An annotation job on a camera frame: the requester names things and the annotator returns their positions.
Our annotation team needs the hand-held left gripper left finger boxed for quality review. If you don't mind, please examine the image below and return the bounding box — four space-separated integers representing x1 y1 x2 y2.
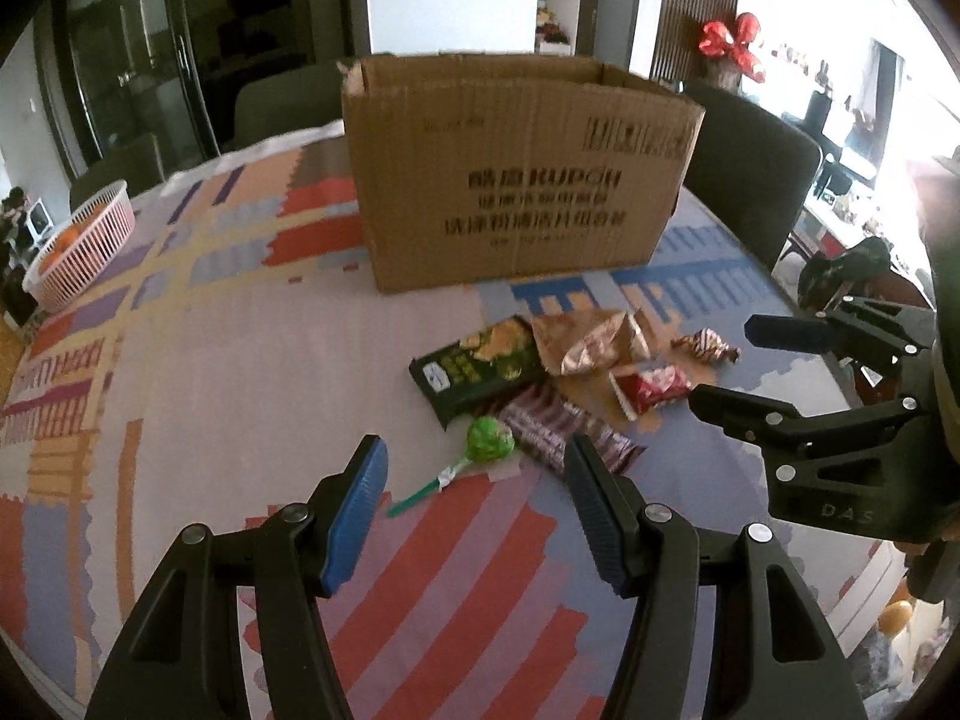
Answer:
86 433 391 720

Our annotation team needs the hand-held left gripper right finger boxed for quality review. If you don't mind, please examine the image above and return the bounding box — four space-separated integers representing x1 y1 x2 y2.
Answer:
563 434 872 720

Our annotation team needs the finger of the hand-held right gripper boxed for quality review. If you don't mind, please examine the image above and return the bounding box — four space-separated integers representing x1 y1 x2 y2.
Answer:
689 382 935 466
744 295 940 392

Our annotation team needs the red and white snack packet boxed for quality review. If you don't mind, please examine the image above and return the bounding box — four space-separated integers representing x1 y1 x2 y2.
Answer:
608 361 693 422

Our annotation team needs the brown striped snack bar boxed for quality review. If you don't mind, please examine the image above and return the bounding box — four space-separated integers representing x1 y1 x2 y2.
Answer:
498 382 647 476

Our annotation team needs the green lollipop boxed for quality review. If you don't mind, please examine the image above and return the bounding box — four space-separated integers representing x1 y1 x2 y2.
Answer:
385 415 518 519

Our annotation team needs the brown cardboard box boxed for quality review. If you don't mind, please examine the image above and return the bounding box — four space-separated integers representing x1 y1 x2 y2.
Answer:
340 52 707 296

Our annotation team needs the brown striped wrapped candy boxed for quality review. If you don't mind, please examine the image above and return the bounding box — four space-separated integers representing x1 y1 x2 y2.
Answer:
670 328 740 368

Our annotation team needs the black bag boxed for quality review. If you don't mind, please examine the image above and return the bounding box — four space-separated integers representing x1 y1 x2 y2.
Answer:
797 238 895 314

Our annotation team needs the crumpled gold foil wrapper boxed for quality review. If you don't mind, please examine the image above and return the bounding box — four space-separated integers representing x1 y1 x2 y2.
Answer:
530 308 653 377

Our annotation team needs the dark grey chair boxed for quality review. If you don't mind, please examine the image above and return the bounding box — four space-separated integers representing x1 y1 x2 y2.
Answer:
677 78 824 272
68 133 167 212
233 63 355 156

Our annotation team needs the green cracker pack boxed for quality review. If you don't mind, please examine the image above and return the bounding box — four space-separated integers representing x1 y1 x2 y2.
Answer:
408 316 554 425

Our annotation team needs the red foil flower balloon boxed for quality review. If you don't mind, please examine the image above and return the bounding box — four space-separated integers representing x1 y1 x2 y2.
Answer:
700 12 767 85

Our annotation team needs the white plastic basket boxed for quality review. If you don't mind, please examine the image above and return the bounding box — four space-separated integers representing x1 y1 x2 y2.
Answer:
22 179 137 313

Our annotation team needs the pile of oranges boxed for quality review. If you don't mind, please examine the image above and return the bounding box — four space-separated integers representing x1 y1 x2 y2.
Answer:
36 228 85 272

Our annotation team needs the black figurine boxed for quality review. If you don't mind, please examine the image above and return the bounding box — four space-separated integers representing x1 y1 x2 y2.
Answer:
0 186 31 256

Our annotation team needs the dark glass sliding door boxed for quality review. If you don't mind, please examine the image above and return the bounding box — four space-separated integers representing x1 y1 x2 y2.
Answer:
33 0 362 182

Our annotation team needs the brown slatted wall panel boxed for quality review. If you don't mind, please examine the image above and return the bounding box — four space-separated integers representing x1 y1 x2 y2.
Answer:
648 0 741 85

